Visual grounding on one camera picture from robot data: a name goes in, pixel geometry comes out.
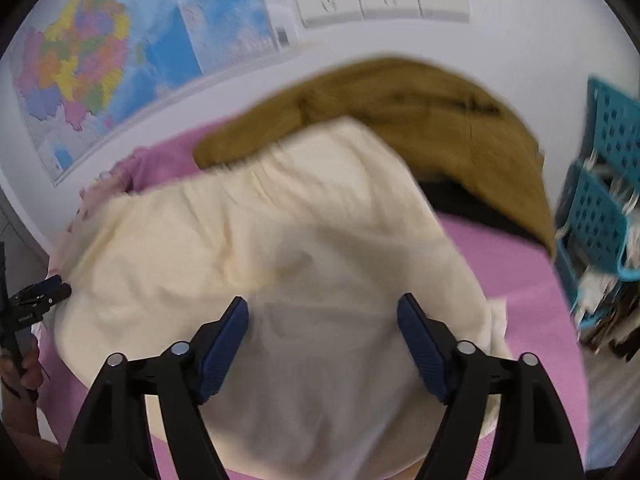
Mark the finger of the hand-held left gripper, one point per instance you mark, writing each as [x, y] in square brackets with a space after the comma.
[42, 295]

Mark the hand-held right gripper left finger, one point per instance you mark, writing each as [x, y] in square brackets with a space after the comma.
[225, 350]

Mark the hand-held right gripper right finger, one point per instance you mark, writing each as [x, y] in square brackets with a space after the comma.
[422, 347]

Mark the cream button shirt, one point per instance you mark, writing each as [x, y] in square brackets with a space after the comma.
[250, 235]

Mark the person's left forearm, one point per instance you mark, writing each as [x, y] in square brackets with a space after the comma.
[25, 440]

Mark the person's left hand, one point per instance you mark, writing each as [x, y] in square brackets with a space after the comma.
[31, 372]

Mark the black garment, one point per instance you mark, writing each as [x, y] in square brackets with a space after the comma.
[475, 205]

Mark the white and dark clutter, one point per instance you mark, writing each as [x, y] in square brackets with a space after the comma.
[610, 320]

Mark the teal perforated plastic basket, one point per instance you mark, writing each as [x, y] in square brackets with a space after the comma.
[595, 215]

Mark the mustard brown garment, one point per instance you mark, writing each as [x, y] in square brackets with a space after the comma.
[425, 110]

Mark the colourful wall map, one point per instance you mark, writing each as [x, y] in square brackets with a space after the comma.
[125, 45]

